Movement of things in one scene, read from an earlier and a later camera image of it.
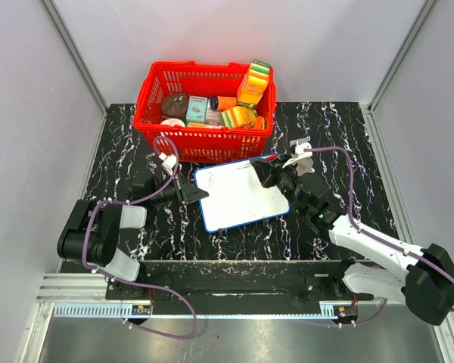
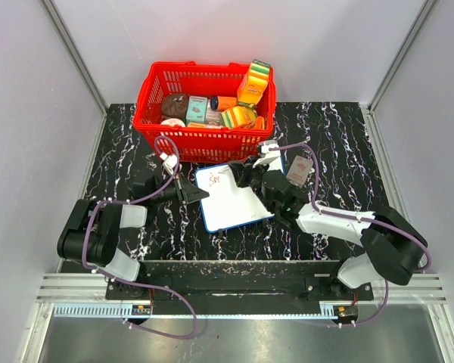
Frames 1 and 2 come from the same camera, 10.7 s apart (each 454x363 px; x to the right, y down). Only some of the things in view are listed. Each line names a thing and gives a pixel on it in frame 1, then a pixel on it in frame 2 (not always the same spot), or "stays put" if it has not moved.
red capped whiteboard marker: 272,156 to 224,170
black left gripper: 188,193 stays put
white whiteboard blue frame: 237,197 stays put
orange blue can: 221,103 stays put
